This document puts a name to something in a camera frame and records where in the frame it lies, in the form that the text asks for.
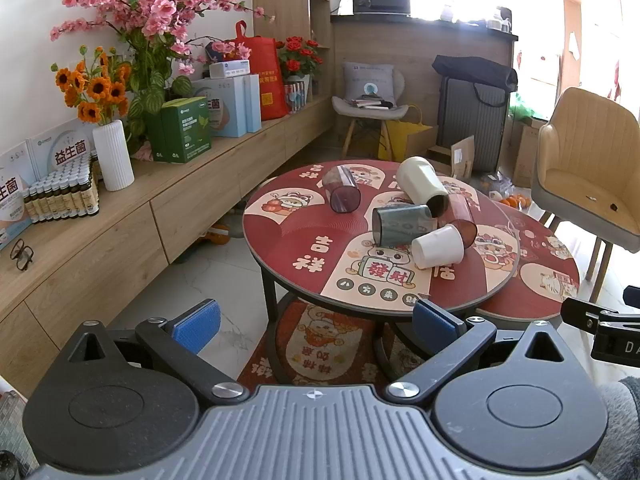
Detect black countertop appliance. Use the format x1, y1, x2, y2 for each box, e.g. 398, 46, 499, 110
351, 0, 412, 17

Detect large round red printed table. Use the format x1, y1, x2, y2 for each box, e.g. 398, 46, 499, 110
242, 159, 521, 386

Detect person's right forearm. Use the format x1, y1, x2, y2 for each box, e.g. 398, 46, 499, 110
596, 374, 640, 480

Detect grey ribbed suitcase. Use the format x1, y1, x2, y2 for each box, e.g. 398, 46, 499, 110
435, 75, 510, 174

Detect red tote bag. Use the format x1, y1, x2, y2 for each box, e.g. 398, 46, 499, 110
234, 20, 290, 122

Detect small round red printed table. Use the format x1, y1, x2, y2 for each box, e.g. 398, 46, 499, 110
472, 195, 581, 322

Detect black fabric bag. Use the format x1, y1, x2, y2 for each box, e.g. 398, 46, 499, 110
432, 53, 519, 109

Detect light blue carton box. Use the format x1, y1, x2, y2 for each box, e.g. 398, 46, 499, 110
192, 76, 249, 139
244, 73, 262, 134

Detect orange toy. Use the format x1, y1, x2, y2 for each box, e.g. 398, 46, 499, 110
199, 224, 231, 247

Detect white and blue product box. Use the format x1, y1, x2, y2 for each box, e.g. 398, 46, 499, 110
0, 142, 35, 252
27, 127, 94, 182

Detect green carton box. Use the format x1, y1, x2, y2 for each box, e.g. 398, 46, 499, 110
144, 97, 213, 165

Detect grey shell chair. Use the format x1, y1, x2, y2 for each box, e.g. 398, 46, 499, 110
331, 62, 409, 154

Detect pink blossom bouquet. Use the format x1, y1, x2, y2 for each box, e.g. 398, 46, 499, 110
49, 0, 277, 77

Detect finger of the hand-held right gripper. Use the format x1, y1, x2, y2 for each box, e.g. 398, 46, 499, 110
560, 298, 621, 334

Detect purple translucent cup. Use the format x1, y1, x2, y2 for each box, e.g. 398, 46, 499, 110
321, 164, 362, 216

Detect long wooden sideboard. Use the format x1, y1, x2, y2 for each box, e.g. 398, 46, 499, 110
0, 92, 336, 382

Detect black eyeglasses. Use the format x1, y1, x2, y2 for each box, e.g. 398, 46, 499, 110
9, 238, 36, 272

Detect wooden bar counter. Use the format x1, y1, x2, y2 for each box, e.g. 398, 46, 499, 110
329, 12, 519, 111

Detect orange sunflower bouquet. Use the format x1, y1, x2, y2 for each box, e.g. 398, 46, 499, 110
51, 45, 132, 126

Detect small white cup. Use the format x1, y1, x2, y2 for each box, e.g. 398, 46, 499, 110
411, 223, 466, 271

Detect white ribbed vase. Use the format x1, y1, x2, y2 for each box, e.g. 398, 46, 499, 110
92, 119, 135, 192

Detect dark green translucent cup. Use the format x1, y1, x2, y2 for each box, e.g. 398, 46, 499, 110
371, 203, 434, 248

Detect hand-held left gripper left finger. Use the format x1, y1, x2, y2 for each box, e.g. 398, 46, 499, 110
66, 298, 251, 406

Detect green plastic bag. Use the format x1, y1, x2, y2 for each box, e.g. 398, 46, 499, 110
508, 94, 534, 121

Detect brown cardboard box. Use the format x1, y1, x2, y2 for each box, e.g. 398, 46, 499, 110
512, 118, 547, 189

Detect row of small brown bottles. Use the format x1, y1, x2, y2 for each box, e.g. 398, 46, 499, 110
22, 156, 101, 224

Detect red rose bouquet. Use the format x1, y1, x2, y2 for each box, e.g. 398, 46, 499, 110
275, 35, 325, 81

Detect small white flat box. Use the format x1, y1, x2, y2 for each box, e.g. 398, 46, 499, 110
208, 58, 251, 80

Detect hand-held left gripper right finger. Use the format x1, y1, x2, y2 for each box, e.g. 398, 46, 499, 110
384, 298, 569, 406

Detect cardboard piece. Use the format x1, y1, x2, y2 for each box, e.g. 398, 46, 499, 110
450, 135, 476, 179

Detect red translucent cup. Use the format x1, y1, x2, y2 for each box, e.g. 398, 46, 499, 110
439, 195, 479, 250

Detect grey printed cushion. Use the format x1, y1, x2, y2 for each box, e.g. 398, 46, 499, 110
342, 61, 396, 109

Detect red printed floor mat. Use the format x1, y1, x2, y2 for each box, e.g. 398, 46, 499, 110
237, 300, 437, 387

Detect beige upholstered armchair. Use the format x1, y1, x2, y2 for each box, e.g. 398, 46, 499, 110
529, 87, 640, 284

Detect yellow paper bag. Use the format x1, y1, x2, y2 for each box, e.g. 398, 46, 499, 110
378, 104, 435, 162

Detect green leafy plant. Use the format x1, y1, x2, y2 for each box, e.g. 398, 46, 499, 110
124, 29, 194, 157

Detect tall cream cup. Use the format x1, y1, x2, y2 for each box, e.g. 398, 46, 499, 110
396, 156, 450, 219

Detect striped flower pot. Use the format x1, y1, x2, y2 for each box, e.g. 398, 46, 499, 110
283, 75, 313, 114

